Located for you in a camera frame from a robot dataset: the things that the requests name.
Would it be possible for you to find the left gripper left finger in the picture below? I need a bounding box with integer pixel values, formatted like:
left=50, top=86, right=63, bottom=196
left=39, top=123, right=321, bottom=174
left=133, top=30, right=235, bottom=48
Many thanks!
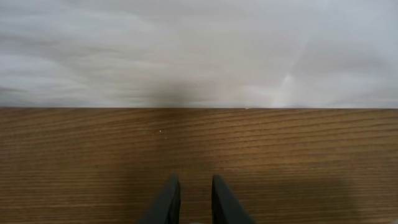
left=136, top=173, right=182, bottom=224

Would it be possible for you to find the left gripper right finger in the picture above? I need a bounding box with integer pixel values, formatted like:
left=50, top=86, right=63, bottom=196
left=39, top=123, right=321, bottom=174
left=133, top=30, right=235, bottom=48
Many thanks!
left=211, top=174, right=257, bottom=224

